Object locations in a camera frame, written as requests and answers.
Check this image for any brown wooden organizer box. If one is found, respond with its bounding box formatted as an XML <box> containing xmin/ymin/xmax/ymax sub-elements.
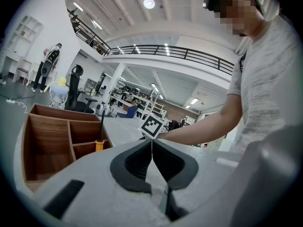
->
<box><xmin>21</xmin><ymin>104</ymin><xmax>114</xmax><ymax>193</ymax></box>

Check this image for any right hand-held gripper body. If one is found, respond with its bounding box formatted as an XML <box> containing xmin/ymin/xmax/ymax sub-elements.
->
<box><xmin>139</xmin><ymin>114</ymin><xmax>165</xmax><ymax>140</ymax></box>

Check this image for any blue chair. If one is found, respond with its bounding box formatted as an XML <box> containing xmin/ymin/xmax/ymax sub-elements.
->
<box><xmin>116</xmin><ymin>105</ymin><xmax>139</xmax><ymax>119</ymax></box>

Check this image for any black head-mounted camera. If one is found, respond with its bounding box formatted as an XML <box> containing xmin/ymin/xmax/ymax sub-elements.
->
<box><xmin>202</xmin><ymin>0</ymin><xmax>225</xmax><ymax>11</ymax></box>

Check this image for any black railing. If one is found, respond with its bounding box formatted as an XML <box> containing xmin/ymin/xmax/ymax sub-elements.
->
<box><xmin>67</xmin><ymin>8</ymin><xmax>235</xmax><ymax>77</ymax></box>

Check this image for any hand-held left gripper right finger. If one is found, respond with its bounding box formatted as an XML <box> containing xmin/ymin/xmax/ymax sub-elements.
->
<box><xmin>152</xmin><ymin>139</ymin><xmax>240</xmax><ymax>222</ymax></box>

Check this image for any coiled white cable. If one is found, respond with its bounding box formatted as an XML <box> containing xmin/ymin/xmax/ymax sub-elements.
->
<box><xmin>13</xmin><ymin>102</ymin><xmax>29</xmax><ymax>114</ymax></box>

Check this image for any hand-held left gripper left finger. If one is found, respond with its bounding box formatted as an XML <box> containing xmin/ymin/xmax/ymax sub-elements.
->
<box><xmin>35</xmin><ymin>140</ymin><xmax>171</xmax><ymax>227</ymax></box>

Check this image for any person's right forearm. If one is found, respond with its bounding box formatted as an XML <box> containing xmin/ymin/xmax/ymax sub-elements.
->
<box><xmin>157</xmin><ymin>107</ymin><xmax>240</xmax><ymax>147</ymax></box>

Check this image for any black office chair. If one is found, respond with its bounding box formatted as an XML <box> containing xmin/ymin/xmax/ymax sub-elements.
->
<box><xmin>65</xmin><ymin>64</ymin><xmax>98</xmax><ymax>114</ymax></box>

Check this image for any person's grey striped shirt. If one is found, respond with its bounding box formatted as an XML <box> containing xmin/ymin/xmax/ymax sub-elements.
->
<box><xmin>226</xmin><ymin>14</ymin><xmax>301</xmax><ymax>153</ymax></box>

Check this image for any orange-handled screwdriver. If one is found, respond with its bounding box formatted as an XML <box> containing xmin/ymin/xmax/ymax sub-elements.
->
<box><xmin>95</xmin><ymin>107</ymin><xmax>106</xmax><ymax>152</ymax></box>

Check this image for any person's head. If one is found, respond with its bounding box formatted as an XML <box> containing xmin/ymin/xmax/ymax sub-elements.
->
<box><xmin>205</xmin><ymin>0</ymin><xmax>266</xmax><ymax>37</ymax></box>

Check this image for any white workbench with equipment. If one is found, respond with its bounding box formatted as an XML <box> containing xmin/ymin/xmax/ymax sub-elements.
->
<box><xmin>110</xmin><ymin>86</ymin><xmax>166</xmax><ymax>118</ymax></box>

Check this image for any black white-striped backpack strap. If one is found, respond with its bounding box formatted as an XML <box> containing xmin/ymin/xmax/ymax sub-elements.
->
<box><xmin>239</xmin><ymin>51</ymin><xmax>248</xmax><ymax>73</ymax></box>

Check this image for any white shelf unit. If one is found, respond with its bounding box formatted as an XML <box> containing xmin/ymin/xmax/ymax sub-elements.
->
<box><xmin>0</xmin><ymin>15</ymin><xmax>45</xmax><ymax>80</ymax></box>

